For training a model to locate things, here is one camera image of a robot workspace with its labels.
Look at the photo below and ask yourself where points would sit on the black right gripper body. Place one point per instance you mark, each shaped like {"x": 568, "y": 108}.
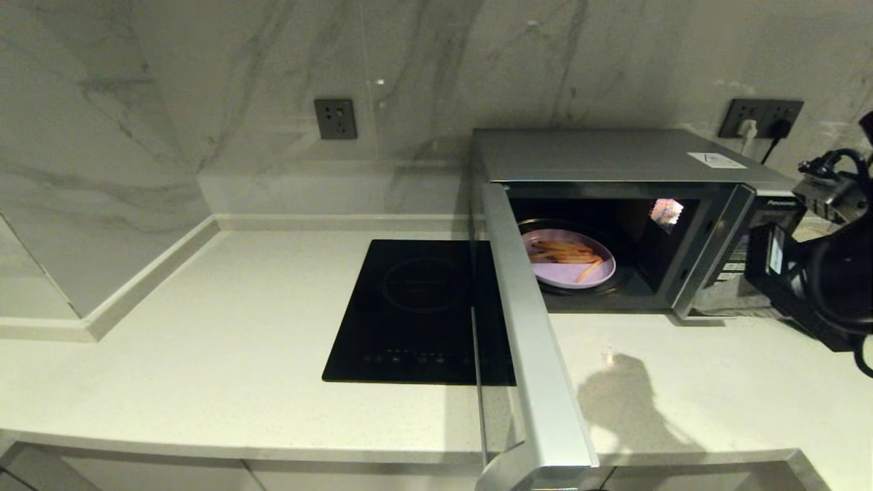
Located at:
{"x": 784, "y": 279}

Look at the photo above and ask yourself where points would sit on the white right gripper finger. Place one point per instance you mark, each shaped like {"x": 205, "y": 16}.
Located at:
{"x": 724, "y": 299}

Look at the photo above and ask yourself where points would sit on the purple round plate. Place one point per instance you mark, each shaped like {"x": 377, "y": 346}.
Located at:
{"x": 559, "y": 273}

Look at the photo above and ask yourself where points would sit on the black glass microwave door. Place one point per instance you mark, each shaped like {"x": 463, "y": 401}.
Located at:
{"x": 539, "y": 354}

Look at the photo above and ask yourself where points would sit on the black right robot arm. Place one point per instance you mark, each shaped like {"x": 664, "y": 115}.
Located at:
{"x": 846, "y": 273}

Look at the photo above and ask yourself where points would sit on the silver Panasonic microwave oven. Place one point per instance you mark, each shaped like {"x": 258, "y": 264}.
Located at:
{"x": 600, "y": 157}

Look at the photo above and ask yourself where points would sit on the white label sticker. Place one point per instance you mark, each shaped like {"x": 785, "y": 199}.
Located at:
{"x": 716, "y": 159}

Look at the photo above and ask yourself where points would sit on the black power plug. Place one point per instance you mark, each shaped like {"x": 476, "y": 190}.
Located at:
{"x": 781, "y": 128}

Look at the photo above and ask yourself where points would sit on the white power plug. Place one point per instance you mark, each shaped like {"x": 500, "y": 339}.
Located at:
{"x": 747, "y": 128}

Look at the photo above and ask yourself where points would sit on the grey cabinet front panel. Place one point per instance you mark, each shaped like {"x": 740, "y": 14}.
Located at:
{"x": 682, "y": 479}

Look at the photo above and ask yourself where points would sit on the black induction cooktop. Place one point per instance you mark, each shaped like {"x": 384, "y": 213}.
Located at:
{"x": 409, "y": 314}

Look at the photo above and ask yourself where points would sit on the black cylindrical wrist camera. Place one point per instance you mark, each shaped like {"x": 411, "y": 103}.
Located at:
{"x": 829, "y": 191}

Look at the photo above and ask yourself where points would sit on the grey double wall socket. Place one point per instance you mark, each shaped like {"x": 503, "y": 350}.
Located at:
{"x": 767, "y": 108}

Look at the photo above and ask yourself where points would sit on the grey single wall socket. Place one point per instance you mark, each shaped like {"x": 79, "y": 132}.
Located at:
{"x": 335, "y": 119}

